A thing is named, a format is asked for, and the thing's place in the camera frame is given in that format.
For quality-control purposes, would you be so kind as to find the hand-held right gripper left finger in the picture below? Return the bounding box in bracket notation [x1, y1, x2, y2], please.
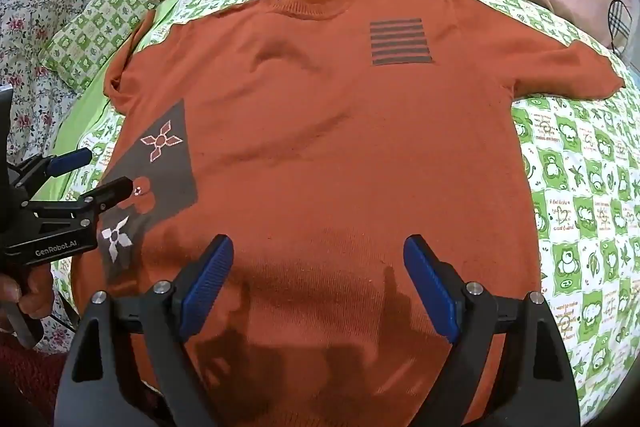
[56, 234, 235, 427]

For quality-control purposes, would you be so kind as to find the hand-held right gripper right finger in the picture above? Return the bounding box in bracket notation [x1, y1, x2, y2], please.
[402, 234, 581, 427]

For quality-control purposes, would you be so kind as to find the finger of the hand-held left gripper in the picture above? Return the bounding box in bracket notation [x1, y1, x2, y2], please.
[16, 148, 94, 194]
[22, 176, 136, 228]

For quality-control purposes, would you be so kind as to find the orange knit sweater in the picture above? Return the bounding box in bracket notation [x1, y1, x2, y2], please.
[70, 0, 626, 427]

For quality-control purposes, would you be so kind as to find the person's left forearm red sleeve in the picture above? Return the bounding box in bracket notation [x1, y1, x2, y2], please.
[0, 331, 68, 427]

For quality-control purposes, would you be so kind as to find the person's left hand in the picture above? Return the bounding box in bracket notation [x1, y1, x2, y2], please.
[0, 264, 54, 333]

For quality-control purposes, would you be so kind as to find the green checked pillow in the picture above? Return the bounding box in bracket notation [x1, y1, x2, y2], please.
[41, 0, 161, 92]

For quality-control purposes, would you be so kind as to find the floral blanket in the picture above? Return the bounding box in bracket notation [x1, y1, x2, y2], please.
[0, 0, 138, 353]

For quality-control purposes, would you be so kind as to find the green checked bedsheet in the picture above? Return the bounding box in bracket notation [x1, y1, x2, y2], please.
[52, 0, 640, 427]

